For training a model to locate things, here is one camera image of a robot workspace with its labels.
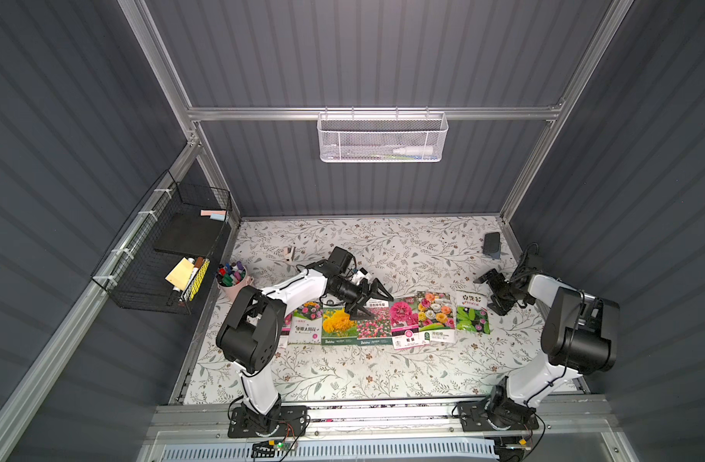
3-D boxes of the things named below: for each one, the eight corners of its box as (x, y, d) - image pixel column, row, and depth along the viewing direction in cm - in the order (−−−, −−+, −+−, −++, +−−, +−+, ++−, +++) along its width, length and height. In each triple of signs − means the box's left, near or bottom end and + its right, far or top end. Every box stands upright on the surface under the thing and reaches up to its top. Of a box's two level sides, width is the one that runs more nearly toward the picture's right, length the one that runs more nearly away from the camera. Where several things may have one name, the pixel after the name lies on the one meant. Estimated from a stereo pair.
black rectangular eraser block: (482, 256, 110) (486, 249, 107) (483, 237, 117) (486, 230, 113) (496, 259, 110) (500, 252, 106) (495, 239, 116) (499, 232, 112)
